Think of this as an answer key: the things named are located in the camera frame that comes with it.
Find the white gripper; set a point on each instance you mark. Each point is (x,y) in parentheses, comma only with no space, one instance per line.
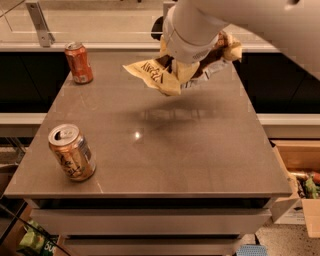
(184,47)

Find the gold orange tea can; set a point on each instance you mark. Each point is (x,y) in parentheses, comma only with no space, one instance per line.
(72,152)

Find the cardboard box with items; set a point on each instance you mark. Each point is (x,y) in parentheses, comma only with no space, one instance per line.
(300,162)

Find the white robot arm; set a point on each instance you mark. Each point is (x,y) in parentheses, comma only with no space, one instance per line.
(291,26)

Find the green snack packages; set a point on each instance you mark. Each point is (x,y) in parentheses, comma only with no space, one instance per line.
(34,242)

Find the brown and yellow chip bag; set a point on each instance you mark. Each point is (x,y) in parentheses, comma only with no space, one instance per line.
(157,73)

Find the red soda can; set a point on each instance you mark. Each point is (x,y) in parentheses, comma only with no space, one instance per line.
(77,59)

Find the black office chair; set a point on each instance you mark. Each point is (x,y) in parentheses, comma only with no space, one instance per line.
(156,31)

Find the metal railing bracket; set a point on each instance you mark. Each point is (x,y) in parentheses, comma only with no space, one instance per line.
(45,37)
(166,6)

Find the middle metal railing bracket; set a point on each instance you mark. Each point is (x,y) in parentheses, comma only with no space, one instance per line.
(166,6)

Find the grey drawer cabinet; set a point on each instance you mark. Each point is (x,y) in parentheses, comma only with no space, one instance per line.
(151,232)

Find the left metal railing bracket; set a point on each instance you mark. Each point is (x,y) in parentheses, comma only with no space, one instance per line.
(45,37)

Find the blue perforated basket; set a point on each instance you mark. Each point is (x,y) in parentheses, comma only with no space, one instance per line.
(252,250)

